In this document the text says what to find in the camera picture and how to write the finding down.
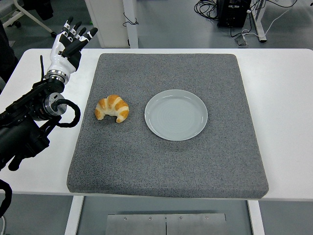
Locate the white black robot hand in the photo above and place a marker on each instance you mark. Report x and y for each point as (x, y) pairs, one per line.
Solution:
(60, 61)

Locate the golden croissant bread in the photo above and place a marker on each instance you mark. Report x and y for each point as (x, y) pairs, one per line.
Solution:
(112, 106)

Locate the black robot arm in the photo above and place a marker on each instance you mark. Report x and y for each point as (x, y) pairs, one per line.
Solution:
(19, 137)

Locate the grey round plate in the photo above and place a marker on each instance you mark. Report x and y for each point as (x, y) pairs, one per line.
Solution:
(176, 115)

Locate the white chair base with casters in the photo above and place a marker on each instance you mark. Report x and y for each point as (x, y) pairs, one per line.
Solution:
(53, 34)

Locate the black hanging garment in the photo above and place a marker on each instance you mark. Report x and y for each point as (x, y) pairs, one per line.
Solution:
(45, 12)

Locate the person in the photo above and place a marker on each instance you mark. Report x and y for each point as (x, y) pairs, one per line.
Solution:
(6, 54)

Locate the white cabinet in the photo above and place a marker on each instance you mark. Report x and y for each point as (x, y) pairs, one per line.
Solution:
(107, 24)

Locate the grey speckled foam mat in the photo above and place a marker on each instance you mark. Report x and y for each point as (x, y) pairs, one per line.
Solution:
(171, 166)

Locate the white table leg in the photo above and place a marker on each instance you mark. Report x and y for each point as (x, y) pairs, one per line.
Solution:
(256, 220)
(73, 218)

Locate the black computer case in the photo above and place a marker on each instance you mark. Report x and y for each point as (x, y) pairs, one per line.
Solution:
(232, 14)

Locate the clear plastic floor item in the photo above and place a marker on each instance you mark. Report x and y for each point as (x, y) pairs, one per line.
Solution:
(241, 41)

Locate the white desk leg with foot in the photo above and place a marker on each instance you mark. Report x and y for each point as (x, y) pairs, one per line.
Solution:
(259, 22)

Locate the white upright post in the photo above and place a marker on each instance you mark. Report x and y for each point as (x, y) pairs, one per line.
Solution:
(132, 36)

